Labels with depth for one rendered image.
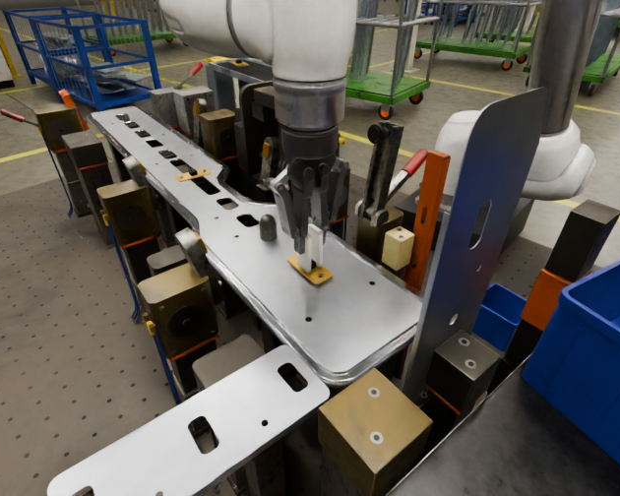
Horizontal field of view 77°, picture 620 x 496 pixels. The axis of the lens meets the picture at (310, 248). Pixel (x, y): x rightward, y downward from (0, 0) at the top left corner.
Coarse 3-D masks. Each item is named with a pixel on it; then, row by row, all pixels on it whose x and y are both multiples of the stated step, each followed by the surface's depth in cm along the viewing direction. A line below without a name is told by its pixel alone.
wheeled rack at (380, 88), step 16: (384, 16) 449; (400, 16) 375; (416, 16) 451; (432, 16) 442; (400, 32) 383; (432, 48) 457; (352, 80) 480; (368, 80) 480; (384, 80) 480; (416, 80) 480; (352, 96) 445; (368, 96) 433; (384, 96) 422; (400, 96) 428; (416, 96) 488; (384, 112) 438
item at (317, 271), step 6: (288, 258) 67; (294, 258) 67; (294, 264) 65; (312, 264) 64; (300, 270) 64; (312, 270) 64; (318, 270) 64; (324, 270) 64; (306, 276) 63; (312, 276) 63; (324, 276) 63; (330, 276) 63; (318, 282) 61
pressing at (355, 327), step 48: (144, 144) 112; (192, 144) 111; (192, 192) 88; (240, 240) 72; (288, 240) 72; (336, 240) 72; (240, 288) 62; (288, 288) 61; (336, 288) 61; (384, 288) 61; (288, 336) 54; (336, 336) 54; (384, 336) 54; (336, 384) 48
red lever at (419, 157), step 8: (416, 152) 70; (424, 152) 69; (416, 160) 69; (424, 160) 69; (408, 168) 69; (416, 168) 69; (400, 176) 69; (408, 176) 69; (392, 184) 69; (400, 184) 69; (392, 192) 68; (368, 208) 68; (368, 216) 69
